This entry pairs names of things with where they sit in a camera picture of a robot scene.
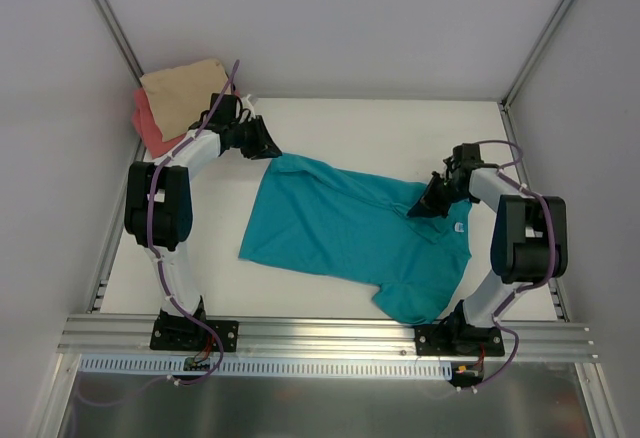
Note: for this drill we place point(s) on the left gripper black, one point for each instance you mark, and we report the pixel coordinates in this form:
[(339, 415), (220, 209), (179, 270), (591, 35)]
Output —
[(255, 139)]

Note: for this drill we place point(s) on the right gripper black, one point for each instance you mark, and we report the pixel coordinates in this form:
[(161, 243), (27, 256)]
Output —
[(437, 193)]

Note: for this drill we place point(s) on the teal t shirt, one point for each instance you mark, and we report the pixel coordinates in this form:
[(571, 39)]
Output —
[(310, 217)]

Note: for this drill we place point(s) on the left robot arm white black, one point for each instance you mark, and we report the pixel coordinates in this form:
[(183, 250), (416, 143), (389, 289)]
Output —
[(159, 211)]

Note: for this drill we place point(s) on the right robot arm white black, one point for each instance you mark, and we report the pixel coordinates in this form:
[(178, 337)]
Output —
[(529, 247)]

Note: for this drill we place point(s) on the beige folded t shirt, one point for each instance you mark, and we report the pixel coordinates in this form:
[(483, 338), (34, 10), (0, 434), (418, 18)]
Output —
[(178, 95)]

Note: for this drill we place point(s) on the pink folded t shirt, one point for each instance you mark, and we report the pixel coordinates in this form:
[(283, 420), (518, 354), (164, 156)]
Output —
[(145, 126)]

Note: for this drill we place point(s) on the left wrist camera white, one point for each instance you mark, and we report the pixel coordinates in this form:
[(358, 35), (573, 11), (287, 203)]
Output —
[(248, 104)]

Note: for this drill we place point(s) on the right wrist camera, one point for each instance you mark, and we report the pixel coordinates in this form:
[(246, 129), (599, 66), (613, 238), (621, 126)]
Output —
[(466, 158)]

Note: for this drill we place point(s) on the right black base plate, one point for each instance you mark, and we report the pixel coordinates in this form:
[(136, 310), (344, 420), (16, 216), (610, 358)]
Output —
[(467, 341)]

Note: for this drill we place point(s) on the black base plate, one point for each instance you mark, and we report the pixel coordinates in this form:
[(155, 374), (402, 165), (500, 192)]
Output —
[(225, 335), (467, 341)]

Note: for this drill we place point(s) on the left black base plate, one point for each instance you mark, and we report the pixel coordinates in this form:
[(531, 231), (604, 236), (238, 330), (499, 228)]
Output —
[(225, 335)]

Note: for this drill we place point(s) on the left aluminium frame post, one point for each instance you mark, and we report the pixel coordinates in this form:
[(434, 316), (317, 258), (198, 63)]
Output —
[(119, 37)]

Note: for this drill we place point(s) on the aluminium frame post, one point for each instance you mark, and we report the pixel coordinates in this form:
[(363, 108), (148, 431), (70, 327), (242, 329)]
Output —
[(542, 42), (119, 37)]

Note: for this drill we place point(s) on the aluminium mounting rail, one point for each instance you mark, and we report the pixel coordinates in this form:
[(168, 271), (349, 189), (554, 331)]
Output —
[(327, 338)]

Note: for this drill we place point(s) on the white slotted cable duct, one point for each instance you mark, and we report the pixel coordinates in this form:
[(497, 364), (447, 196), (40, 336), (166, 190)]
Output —
[(270, 367)]

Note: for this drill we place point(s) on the right aluminium frame post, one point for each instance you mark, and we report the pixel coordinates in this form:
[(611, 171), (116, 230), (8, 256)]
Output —
[(542, 42)]

